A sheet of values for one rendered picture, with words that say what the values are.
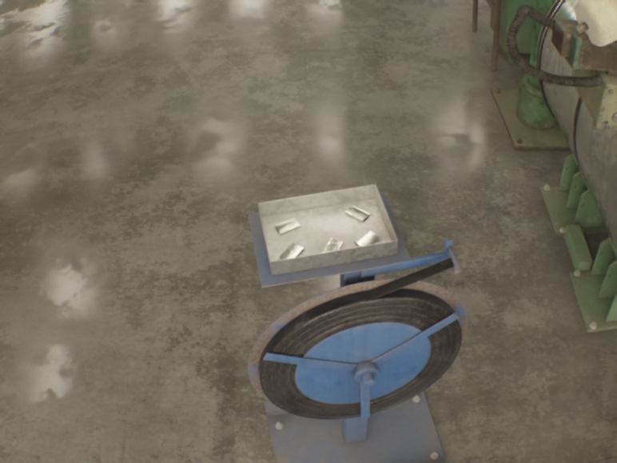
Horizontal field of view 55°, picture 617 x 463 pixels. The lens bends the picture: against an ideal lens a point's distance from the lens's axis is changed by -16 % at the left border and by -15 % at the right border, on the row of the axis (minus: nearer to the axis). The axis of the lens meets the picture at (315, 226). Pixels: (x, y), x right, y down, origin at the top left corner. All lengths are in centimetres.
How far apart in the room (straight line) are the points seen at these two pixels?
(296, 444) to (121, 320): 101
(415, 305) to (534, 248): 156
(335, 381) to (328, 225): 47
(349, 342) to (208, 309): 124
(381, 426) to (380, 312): 88
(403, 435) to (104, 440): 119
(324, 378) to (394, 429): 67
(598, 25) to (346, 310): 98
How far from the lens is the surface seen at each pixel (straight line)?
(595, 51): 143
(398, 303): 178
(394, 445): 255
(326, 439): 256
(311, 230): 182
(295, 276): 172
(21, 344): 317
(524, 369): 282
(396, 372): 205
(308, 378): 196
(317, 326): 178
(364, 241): 178
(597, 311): 308
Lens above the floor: 227
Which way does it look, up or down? 44 degrees down
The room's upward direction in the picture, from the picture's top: 3 degrees counter-clockwise
